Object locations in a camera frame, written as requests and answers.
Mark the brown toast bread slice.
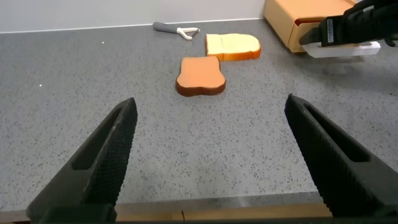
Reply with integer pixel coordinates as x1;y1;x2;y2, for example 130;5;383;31
175;55;227;97

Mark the grey handled white peeler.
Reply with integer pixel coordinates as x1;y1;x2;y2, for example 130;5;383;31
152;21;201;41

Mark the yellow drawer cabinet housing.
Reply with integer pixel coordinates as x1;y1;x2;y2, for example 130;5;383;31
263;0;358;47

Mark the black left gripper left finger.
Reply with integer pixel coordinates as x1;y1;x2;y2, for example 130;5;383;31
26;97;139;224

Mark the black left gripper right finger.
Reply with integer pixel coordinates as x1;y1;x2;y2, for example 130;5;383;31
284;93;398;218

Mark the white toast bread slice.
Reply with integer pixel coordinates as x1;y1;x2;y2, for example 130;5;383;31
205;32;262;62

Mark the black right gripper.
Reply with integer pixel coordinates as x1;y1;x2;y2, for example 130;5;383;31
298;0;398;48

